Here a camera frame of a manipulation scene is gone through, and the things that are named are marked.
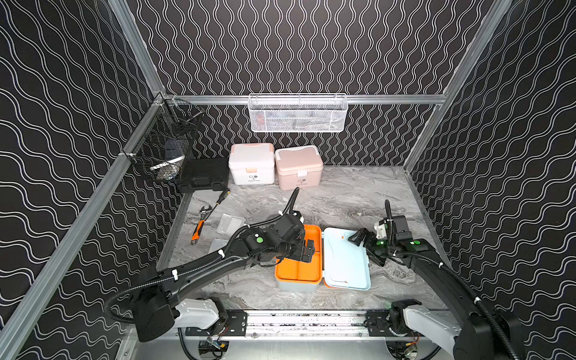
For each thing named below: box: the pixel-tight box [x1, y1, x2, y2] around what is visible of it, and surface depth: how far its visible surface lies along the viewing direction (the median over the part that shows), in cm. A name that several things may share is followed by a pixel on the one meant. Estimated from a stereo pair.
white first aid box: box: [228, 142, 276, 186], surface depth 109 cm
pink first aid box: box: [274, 145, 324, 192], surface depth 108 cm
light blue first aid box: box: [274, 224, 372, 293], surface depth 79 cm
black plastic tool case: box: [177, 157, 230, 193], surface depth 112 cm
